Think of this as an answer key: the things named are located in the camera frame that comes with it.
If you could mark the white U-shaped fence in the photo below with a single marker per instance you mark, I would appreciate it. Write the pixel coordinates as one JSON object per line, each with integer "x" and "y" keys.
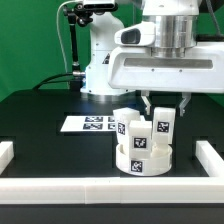
{"x": 118, "y": 190}

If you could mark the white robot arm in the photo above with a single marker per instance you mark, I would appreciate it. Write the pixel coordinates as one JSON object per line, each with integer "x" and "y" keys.
{"x": 155, "y": 10}

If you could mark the camera on mount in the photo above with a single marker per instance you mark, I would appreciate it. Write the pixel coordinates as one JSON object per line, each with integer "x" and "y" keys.
{"x": 106, "y": 5}

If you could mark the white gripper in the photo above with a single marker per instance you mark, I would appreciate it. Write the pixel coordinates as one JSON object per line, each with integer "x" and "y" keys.
{"x": 164, "y": 56}

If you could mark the white marker base plate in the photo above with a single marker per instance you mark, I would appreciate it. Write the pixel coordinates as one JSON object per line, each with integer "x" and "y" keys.
{"x": 89, "y": 123}

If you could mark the white round stool seat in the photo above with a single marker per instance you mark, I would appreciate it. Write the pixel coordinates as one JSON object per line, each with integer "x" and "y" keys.
{"x": 158, "y": 164}

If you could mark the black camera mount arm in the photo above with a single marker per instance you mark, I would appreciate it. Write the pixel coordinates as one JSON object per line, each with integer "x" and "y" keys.
{"x": 76, "y": 16}

